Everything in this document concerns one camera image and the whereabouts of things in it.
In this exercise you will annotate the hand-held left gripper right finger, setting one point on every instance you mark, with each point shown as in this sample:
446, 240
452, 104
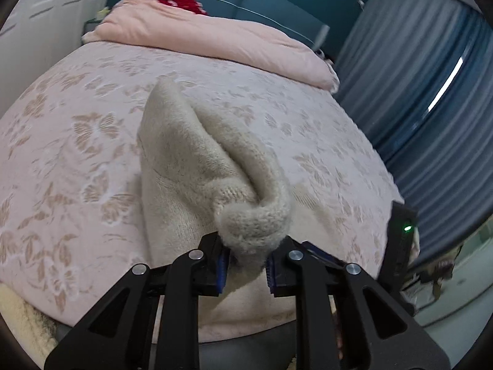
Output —
271, 273

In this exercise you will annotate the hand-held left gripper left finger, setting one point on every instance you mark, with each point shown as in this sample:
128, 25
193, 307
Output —
221, 273

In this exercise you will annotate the beige knit sweater black hearts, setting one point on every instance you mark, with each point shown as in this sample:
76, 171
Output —
192, 162

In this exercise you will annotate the blue-grey curtain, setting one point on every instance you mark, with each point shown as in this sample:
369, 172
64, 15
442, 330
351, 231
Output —
416, 84

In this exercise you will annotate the bed with pink floral sheet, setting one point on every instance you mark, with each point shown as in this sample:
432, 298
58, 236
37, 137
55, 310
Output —
77, 142

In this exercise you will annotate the cream fluffy rug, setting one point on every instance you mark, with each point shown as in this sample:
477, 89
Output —
23, 316

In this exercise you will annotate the pink duvet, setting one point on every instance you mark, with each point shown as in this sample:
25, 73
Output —
212, 42

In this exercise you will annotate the blue padded headboard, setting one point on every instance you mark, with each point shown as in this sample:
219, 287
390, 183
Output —
262, 5

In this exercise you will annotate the white wardrobe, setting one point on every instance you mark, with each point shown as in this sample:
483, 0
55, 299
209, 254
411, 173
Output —
46, 0

